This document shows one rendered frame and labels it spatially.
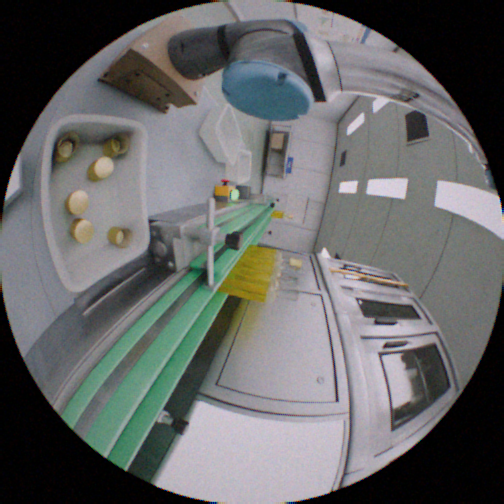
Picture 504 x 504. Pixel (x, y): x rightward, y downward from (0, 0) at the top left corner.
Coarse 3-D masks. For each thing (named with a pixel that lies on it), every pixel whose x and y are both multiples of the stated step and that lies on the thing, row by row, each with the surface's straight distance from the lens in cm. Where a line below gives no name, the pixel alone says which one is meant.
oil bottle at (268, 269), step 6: (240, 258) 44; (240, 264) 40; (246, 264) 41; (252, 264) 41; (258, 264) 42; (264, 264) 42; (270, 264) 43; (252, 270) 39; (258, 270) 39; (264, 270) 39; (270, 270) 40; (276, 270) 41; (276, 276) 39
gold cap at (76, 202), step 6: (72, 192) 28; (78, 192) 26; (84, 192) 26; (66, 198) 29; (72, 198) 26; (78, 198) 26; (84, 198) 26; (66, 204) 28; (72, 204) 26; (78, 204) 26; (84, 204) 26; (66, 210) 29; (72, 210) 26; (78, 210) 26; (84, 210) 26
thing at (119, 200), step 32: (64, 128) 25; (96, 128) 27; (128, 128) 28; (128, 160) 31; (64, 192) 30; (96, 192) 31; (128, 192) 30; (64, 224) 30; (96, 224) 32; (128, 224) 32; (64, 256) 31; (96, 256) 30; (128, 256) 28
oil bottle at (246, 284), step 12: (228, 276) 36; (240, 276) 36; (252, 276) 36; (264, 276) 37; (228, 288) 37; (240, 288) 36; (252, 288) 35; (264, 288) 34; (276, 288) 35; (264, 300) 37
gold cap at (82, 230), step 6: (72, 222) 30; (78, 222) 26; (84, 222) 26; (90, 222) 27; (72, 228) 28; (78, 228) 26; (84, 228) 26; (90, 228) 27; (72, 234) 28; (78, 234) 26; (84, 234) 26; (90, 234) 27; (78, 240) 26; (84, 240) 26
